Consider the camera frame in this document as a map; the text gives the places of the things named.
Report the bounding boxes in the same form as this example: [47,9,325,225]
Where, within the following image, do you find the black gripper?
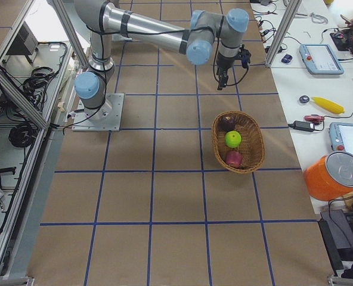
[216,43,251,91]

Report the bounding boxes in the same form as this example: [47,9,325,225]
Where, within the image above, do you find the dark purple apple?
[218,115,236,132]

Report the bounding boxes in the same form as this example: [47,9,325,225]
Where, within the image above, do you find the green apple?
[225,130,242,148]

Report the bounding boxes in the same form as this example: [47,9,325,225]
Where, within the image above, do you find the red apple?
[225,151,243,168]

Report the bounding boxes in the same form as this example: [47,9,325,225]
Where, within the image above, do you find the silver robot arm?
[75,1,250,123]

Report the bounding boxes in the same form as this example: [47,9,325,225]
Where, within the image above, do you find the woven wicker basket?
[212,111,265,174]

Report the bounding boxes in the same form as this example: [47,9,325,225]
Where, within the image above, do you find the blue computer mouse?
[281,54,293,64]

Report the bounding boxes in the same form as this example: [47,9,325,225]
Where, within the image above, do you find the upper teach pendant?
[299,44,344,75]

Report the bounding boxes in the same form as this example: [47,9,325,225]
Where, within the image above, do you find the teach pendant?
[299,44,344,75]
[329,122,353,154]

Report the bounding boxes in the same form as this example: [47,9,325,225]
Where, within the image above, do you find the black power adapter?
[288,120,315,132]

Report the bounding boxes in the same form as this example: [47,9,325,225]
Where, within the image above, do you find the red small device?
[304,114,324,125]

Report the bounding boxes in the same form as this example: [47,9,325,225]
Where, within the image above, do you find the yellow toy corn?
[311,97,345,114]

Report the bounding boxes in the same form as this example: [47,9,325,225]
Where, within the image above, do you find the lower teach pendant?
[329,122,353,154]

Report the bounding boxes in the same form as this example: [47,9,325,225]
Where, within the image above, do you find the orange cylindrical container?
[304,151,353,201]

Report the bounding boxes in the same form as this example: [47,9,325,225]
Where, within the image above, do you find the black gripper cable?
[213,56,250,88]

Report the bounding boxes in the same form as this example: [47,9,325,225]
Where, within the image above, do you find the aluminium frame post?
[265,0,302,68]

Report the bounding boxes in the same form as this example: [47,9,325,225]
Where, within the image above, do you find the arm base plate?
[71,93,125,132]

